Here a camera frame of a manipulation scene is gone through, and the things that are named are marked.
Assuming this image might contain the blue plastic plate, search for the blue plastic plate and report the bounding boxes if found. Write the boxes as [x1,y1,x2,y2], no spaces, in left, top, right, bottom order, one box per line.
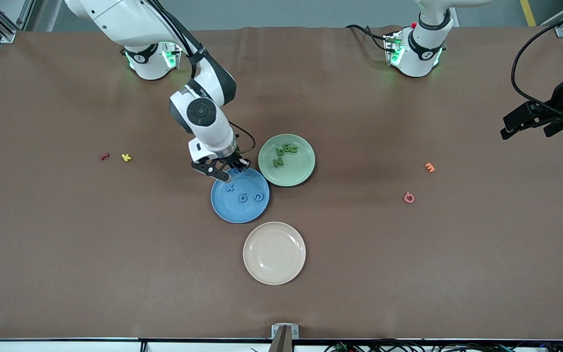
[211,167,271,224]

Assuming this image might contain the green plastic plate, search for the green plastic plate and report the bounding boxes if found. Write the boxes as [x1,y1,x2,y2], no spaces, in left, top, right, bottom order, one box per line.
[258,133,316,188]

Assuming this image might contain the beige plastic plate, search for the beige plastic plate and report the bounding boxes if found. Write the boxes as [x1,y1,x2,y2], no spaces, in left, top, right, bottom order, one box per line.
[242,221,307,286]

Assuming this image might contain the brown table cover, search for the brown table cover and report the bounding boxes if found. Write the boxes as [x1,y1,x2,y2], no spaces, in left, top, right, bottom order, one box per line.
[0,25,563,341]

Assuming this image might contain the black left base cable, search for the black left base cable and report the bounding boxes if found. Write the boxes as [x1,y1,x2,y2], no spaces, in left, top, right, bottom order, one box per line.
[345,23,390,52]

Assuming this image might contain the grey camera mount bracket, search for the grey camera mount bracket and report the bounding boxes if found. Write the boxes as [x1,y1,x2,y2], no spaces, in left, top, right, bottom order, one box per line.
[269,324,300,352]

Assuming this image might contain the tangled black floor cables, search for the tangled black floor cables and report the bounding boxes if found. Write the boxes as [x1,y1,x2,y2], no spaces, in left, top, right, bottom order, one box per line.
[325,336,563,352]

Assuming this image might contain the white table edge rail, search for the white table edge rail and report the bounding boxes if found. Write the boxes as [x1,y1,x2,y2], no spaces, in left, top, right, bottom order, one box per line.
[0,339,563,352]

